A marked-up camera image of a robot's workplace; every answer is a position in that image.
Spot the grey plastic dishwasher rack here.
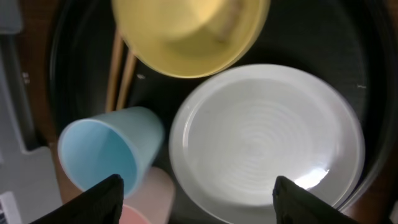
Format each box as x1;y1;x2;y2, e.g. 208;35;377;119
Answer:
1;1;62;223

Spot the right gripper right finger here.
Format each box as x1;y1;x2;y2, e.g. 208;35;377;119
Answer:
272;176;358;224

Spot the right wooden chopstick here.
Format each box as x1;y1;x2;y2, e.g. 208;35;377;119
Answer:
116;50;137;110

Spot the yellow bowl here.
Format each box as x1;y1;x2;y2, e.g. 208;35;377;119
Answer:
111;0;271;78

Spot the white round plate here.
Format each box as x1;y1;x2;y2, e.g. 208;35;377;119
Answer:
169;64;366;223

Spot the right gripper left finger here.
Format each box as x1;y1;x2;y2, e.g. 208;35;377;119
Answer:
32;174;124;224

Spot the left wooden chopstick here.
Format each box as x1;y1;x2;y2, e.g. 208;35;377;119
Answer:
105;29;124;113

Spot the light blue plastic cup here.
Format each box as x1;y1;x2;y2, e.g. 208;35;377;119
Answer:
57;106;165;197

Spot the wooden chopstick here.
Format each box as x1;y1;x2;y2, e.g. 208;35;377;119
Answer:
116;50;137;110
105;29;124;113

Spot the pink plastic cup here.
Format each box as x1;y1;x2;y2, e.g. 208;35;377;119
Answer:
119;167;175;224

